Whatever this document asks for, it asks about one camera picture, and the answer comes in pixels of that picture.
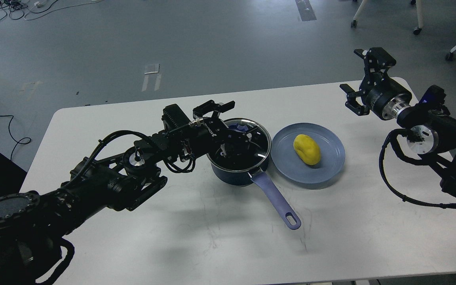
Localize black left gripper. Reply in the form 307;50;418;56
185;100;250;159

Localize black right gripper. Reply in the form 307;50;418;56
340;47;412;120

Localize glass pot lid blue knob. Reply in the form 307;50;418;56
207;118;271;173

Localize yellow potato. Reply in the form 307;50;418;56
293;134;321;166

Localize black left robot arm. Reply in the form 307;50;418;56
0;100;256;285

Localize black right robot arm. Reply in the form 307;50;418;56
340;47;456;209

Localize blue round plate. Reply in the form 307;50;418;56
271;123;346;189

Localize white chair leg with caster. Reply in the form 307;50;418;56
350;0;423;35

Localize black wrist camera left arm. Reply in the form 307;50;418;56
161;104;191;132

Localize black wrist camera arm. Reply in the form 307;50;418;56
161;104;191;132
418;85;446;111

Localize dark blue saucepan purple handle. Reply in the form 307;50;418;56
205;118;302;231

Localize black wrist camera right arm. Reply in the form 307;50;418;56
418;85;446;111

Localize tangled cables on floor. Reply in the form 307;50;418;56
0;0;102;26

